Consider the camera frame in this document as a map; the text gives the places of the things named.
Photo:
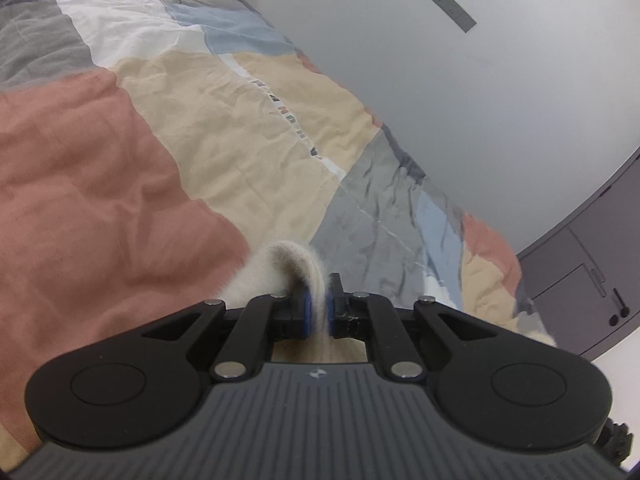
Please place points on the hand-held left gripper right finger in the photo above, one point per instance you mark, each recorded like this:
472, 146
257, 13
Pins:
330, 312

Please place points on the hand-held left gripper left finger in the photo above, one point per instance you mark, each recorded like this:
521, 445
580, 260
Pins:
306, 312

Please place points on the cream fleece garment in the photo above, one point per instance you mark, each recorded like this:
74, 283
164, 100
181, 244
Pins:
280, 265

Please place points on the grey wall switch panel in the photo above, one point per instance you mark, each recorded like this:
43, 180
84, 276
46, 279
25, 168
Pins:
447, 4

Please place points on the patchwork bed quilt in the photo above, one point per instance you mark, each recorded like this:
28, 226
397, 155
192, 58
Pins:
150, 160

